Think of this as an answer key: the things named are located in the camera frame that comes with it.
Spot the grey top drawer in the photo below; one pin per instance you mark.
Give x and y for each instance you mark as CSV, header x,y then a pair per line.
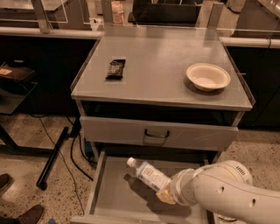
x,y
182,135

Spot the brown shoe upper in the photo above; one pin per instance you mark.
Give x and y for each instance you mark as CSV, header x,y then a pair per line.
x,y
5,182

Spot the brown shoe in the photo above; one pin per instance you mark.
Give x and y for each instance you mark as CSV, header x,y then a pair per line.
x,y
32,216
5,182

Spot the open grey middle drawer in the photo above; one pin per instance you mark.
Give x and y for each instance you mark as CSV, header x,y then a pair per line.
x,y
118,197

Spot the black metal stand leg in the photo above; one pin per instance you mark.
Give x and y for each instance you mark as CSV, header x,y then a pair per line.
x,y
42,180

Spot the black drawer handle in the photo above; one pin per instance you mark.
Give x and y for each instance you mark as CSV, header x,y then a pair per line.
x,y
148,134

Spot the black snack bar packet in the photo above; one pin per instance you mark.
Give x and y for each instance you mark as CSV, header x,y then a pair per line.
x,y
115,69

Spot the dark side table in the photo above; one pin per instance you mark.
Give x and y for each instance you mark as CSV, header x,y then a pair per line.
x,y
11,96

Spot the background bottle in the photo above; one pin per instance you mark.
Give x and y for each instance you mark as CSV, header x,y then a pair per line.
x,y
117,12

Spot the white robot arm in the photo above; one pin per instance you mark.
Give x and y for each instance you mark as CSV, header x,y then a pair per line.
x,y
224,188

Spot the brown shoe lower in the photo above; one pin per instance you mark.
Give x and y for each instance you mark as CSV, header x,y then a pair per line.
x,y
32,216

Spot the black background monitor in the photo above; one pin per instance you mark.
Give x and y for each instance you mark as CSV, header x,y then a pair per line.
x,y
165,12

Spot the white rail right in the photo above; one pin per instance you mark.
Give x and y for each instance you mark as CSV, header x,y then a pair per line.
x,y
251,42

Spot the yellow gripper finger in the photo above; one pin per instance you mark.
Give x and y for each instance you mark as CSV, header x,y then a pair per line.
x,y
164,195

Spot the white rail left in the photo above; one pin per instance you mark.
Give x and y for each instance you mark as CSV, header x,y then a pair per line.
x,y
56,34

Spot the white paper bowl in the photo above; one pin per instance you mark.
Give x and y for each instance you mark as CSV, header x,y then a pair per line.
x,y
207,77

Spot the blue label plastic bottle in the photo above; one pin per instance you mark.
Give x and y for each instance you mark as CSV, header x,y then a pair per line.
x,y
148,174

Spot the white rail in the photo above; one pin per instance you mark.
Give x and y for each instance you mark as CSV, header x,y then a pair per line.
x,y
56,34
251,42

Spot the grey drawer cabinet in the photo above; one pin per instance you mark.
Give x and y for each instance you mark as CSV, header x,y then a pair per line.
x,y
154,86

